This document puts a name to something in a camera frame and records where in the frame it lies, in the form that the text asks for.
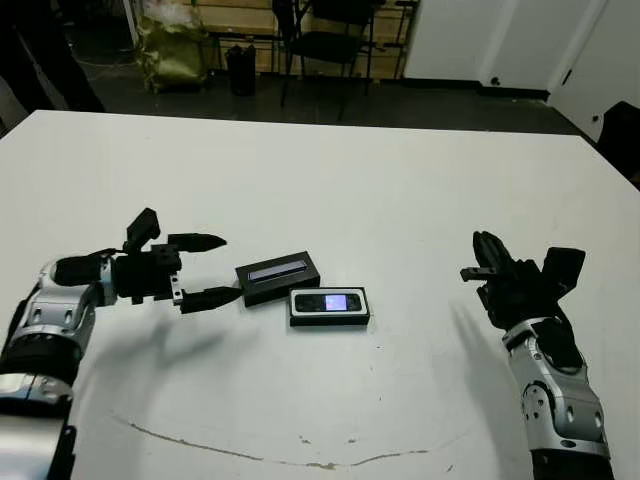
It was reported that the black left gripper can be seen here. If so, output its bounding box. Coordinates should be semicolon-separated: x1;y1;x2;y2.
113;231;240;315

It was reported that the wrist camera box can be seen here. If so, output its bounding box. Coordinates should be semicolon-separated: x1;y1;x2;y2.
123;206;163;254
539;245;588;297

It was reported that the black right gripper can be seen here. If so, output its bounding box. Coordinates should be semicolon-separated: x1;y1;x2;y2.
459;230;562;329

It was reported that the white door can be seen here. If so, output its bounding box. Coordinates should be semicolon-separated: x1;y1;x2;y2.
546;0;640;147

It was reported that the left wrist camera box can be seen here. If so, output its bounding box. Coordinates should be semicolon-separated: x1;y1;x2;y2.
123;206;163;254

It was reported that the black mesh office chair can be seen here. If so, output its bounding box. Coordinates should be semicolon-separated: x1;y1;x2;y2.
292;0;380;122

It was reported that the person in beige jacket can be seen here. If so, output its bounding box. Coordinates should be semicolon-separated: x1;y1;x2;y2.
0;0;107;136

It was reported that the black box base white insert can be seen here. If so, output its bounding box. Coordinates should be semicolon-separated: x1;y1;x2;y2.
287;285;374;331

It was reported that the green sack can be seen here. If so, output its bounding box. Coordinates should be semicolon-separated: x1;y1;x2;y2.
135;0;210;94

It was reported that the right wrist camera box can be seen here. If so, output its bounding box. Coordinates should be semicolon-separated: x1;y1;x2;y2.
539;245;588;297

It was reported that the black box lid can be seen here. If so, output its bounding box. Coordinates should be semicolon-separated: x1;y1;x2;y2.
234;250;323;308

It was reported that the small black bin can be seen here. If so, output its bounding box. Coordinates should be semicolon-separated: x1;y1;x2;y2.
224;43;258;97

